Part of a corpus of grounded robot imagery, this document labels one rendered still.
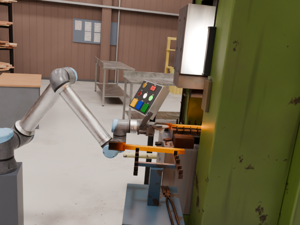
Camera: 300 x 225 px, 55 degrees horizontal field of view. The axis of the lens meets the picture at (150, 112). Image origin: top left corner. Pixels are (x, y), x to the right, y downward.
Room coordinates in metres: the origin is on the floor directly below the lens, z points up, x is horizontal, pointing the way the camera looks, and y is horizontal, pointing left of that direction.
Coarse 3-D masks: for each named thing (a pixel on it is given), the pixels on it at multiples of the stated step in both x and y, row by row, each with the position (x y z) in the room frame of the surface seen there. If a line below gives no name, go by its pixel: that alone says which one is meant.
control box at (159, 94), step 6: (150, 84) 2.44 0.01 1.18; (156, 84) 2.37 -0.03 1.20; (138, 90) 2.53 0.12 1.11; (144, 90) 2.46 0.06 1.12; (150, 90) 2.38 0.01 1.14; (156, 90) 2.32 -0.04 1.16; (162, 90) 2.28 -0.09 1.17; (168, 90) 2.31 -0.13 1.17; (138, 96) 2.47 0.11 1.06; (156, 96) 2.26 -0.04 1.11; (162, 96) 2.28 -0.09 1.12; (144, 102) 2.34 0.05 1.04; (150, 102) 2.28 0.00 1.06; (156, 102) 2.25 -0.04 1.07; (162, 102) 2.28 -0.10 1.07; (132, 108) 2.43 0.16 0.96; (150, 108) 2.23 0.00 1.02; (156, 108) 2.26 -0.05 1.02; (144, 114) 2.24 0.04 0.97
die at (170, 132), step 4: (180, 124) 1.98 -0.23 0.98; (172, 128) 1.82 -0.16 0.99; (180, 128) 1.84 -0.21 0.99; (188, 128) 1.84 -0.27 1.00; (192, 128) 1.84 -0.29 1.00; (200, 128) 1.86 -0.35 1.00; (168, 132) 1.95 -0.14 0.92; (172, 132) 1.79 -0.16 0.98; (180, 132) 1.79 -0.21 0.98; (184, 132) 1.79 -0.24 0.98; (188, 132) 1.79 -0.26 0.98; (192, 132) 1.80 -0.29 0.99; (196, 132) 1.80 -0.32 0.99; (200, 132) 1.80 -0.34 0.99; (172, 140) 1.78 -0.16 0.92; (196, 140) 1.80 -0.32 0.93
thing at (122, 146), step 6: (108, 144) 1.49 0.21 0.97; (114, 144) 1.49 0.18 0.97; (120, 144) 1.49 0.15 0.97; (126, 144) 1.51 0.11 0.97; (120, 150) 1.49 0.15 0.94; (144, 150) 1.49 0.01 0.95; (150, 150) 1.49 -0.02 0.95; (156, 150) 1.49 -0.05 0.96; (162, 150) 1.49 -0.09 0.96; (168, 150) 1.49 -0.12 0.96; (180, 150) 1.49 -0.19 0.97
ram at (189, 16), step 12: (180, 12) 1.97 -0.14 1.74; (192, 12) 1.74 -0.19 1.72; (204, 12) 1.74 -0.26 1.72; (180, 24) 1.92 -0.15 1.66; (192, 24) 1.74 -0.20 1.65; (204, 24) 1.74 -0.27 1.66; (180, 36) 1.87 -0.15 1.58; (192, 36) 1.74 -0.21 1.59; (204, 36) 1.74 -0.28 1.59; (180, 48) 1.82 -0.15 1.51; (192, 48) 1.74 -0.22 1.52; (204, 48) 1.75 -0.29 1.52; (180, 60) 1.78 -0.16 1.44; (192, 60) 1.74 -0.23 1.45; (180, 72) 1.74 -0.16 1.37; (192, 72) 1.74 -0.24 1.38
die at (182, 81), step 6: (174, 72) 1.97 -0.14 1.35; (174, 78) 1.94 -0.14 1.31; (180, 78) 1.79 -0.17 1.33; (186, 78) 1.79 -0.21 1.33; (192, 78) 1.79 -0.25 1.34; (198, 78) 1.80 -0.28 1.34; (204, 78) 1.80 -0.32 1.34; (174, 84) 1.92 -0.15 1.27; (180, 84) 1.79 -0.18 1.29; (186, 84) 1.79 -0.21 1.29; (192, 84) 1.79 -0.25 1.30; (198, 84) 1.80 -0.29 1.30
